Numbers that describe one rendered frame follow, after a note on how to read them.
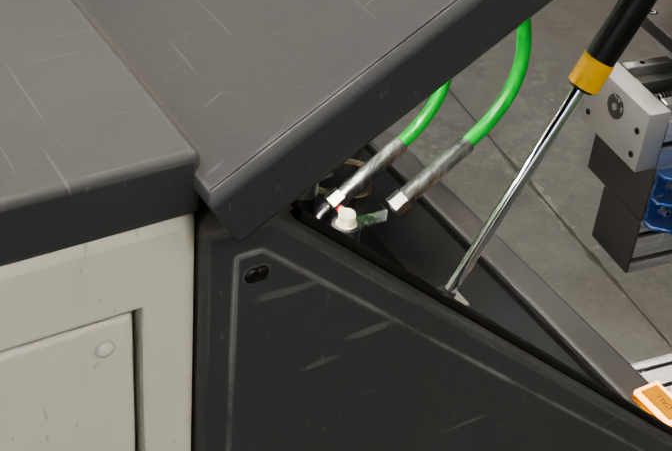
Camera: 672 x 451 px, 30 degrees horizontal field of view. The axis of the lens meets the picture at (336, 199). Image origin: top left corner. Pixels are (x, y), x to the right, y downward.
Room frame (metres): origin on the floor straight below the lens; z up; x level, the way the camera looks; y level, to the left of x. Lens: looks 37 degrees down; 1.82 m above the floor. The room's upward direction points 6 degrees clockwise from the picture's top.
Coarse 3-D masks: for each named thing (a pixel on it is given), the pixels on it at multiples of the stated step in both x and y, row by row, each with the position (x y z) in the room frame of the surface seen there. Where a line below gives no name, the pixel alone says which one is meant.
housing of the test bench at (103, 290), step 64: (0, 0) 0.57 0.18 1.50; (64, 0) 0.57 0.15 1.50; (0, 64) 0.51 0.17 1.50; (64, 64) 0.51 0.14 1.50; (0, 128) 0.45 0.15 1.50; (64, 128) 0.46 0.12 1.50; (128, 128) 0.46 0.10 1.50; (0, 192) 0.41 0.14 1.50; (64, 192) 0.42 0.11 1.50; (128, 192) 0.43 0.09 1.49; (192, 192) 0.45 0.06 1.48; (0, 256) 0.40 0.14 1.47; (64, 256) 0.41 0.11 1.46; (128, 256) 0.43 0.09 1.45; (192, 256) 0.45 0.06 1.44; (0, 320) 0.40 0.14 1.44; (64, 320) 0.41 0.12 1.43; (128, 320) 0.43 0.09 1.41; (192, 320) 0.45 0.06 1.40; (0, 384) 0.40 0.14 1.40; (64, 384) 0.41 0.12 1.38; (128, 384) 0.43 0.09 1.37; (0, 448) 0.39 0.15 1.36; (64, 448) 0.41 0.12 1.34; (128, 448) 0.43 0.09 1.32
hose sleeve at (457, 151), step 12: (456, 144) 0.98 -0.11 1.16; (468, 144) 0.98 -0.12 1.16; (444, 156) 0.97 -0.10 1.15; (456, 156) 0.97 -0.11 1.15; (432, 168) 0.96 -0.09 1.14; (444, 168) 0.97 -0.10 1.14; (420, 180) 0.96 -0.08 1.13; (432, 180) 0.96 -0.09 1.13; (408, 192) 0.95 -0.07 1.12; (420, 192) 0.95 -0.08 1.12
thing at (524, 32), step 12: (528, 24) 1.01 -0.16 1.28; (528, 36) 1.01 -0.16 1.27; (516, 48) 1.01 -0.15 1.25; (528, 48) 1.01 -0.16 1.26; (516, 60) 1.01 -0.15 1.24; (528, 60) 1.01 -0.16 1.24; (516, 72) 1.01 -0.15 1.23; (516, 84) 1.01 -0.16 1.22; (504, 96) 1.00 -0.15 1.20; (492, 108) 1.00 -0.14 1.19; (504, 108) 1.00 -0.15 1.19; (480, 120) 1.00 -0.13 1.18; (492, 120) 0.99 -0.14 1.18; (468, 132) 0.99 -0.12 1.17; (480, 132) 0.99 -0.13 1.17
